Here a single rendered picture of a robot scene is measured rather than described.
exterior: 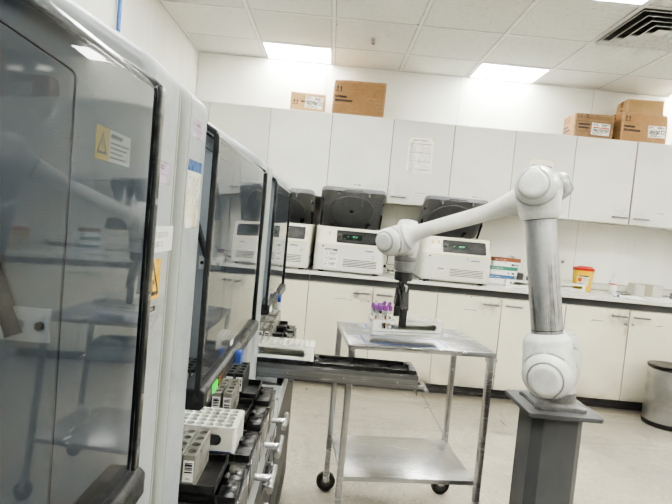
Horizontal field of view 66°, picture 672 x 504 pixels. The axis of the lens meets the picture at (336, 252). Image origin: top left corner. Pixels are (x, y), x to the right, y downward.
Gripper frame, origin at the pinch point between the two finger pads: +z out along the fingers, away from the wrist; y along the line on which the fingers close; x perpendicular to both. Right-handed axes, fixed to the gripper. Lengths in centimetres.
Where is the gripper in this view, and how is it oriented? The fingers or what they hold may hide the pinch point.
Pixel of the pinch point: (399, 319)
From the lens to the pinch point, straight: 216.1
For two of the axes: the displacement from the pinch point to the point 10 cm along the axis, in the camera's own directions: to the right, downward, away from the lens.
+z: -0.9, 9.9, 0.5
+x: -9.9, -0.8, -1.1
